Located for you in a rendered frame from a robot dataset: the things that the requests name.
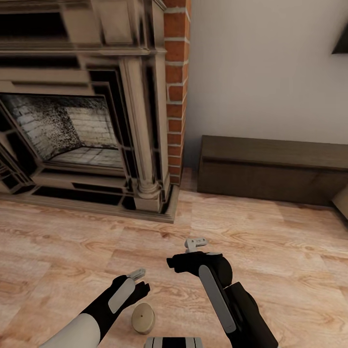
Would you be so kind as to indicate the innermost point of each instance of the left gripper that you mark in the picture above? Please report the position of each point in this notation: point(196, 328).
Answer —
point(142, 290)

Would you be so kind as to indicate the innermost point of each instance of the wood fireplace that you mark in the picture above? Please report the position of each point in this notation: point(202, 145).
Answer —
point(83, 119)

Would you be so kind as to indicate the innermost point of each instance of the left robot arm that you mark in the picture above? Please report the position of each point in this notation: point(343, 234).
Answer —
point(89, 328)

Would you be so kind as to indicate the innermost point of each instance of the pillar candle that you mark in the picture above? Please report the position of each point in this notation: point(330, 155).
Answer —
point(143, 319)

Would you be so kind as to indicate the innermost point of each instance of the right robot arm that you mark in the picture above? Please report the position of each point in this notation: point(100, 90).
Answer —
point(236, 309)

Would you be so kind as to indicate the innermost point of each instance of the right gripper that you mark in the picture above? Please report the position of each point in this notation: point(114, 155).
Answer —
point(181, 262)

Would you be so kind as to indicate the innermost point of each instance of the cabinet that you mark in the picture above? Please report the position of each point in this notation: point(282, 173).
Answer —
point(285, 171)

